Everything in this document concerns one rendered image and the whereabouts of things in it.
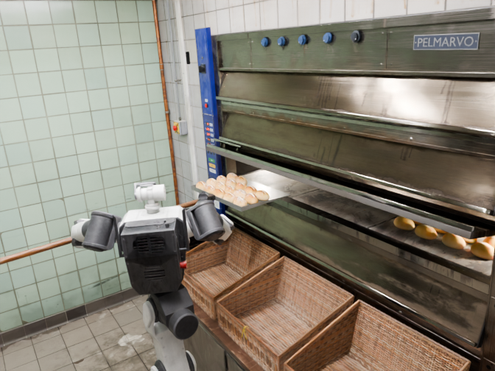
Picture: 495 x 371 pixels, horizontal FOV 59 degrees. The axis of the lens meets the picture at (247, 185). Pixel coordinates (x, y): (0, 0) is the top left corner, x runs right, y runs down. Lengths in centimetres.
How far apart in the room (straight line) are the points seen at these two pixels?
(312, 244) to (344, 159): 56
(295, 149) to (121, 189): 180
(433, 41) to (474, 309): 99
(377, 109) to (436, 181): 37
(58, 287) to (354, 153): 263
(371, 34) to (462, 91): 45
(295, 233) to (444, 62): 125
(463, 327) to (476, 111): 81
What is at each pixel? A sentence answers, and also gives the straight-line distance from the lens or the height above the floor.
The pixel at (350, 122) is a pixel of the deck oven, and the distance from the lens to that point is 200.
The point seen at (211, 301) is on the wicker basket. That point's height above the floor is 70.
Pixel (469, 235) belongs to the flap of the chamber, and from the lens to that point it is 158.
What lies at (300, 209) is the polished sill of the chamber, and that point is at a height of 117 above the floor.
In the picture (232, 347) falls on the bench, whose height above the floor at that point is 58.
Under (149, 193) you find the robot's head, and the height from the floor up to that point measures 149.
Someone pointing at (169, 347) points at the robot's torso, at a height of 77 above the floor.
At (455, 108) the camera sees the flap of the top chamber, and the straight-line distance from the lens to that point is 168.
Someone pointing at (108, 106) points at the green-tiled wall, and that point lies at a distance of 355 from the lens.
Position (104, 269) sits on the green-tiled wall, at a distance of 386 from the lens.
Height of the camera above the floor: 204
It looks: 18 degrees down
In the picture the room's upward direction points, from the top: 4 degrees counter-clockwise
